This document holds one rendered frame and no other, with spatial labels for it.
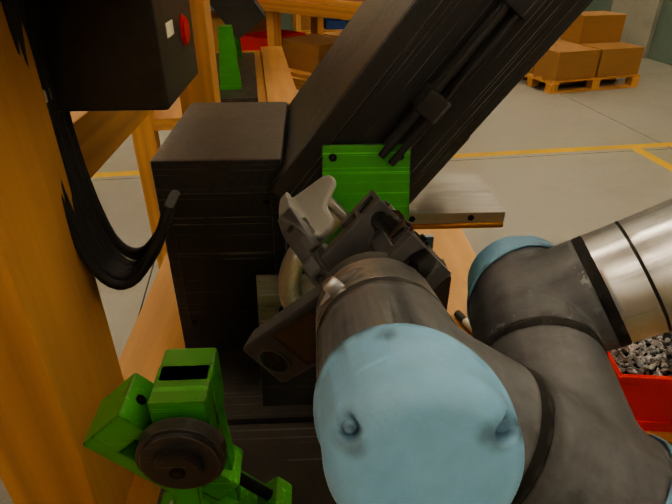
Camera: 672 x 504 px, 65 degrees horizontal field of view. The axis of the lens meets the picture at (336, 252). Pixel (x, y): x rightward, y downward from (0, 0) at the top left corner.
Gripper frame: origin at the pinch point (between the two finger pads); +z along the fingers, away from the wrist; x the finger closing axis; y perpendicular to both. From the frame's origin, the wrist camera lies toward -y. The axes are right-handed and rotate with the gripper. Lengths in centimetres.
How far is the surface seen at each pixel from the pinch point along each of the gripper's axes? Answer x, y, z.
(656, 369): -59, 18, 26
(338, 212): 0.3, 1.7, 13.7
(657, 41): -275, 422, 727
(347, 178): 1.9, 5.3, 17.6
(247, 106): 20, 1, 48
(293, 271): -1.1, -7.9, 14.3
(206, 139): 19.5, -5.9, 30.9
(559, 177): -151, 102, 327
